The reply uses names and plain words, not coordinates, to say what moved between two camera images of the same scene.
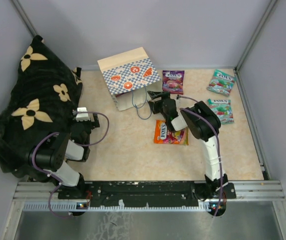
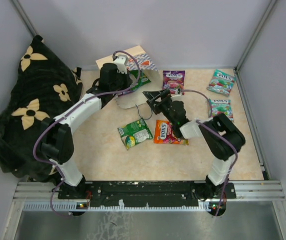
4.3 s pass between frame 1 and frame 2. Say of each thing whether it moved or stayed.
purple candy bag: stayed
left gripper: moved
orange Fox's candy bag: stayed
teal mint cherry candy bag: stayed
